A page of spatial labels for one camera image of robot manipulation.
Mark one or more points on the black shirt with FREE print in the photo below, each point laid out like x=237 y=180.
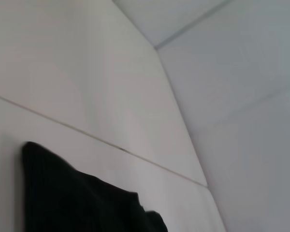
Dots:
x=75 y=198

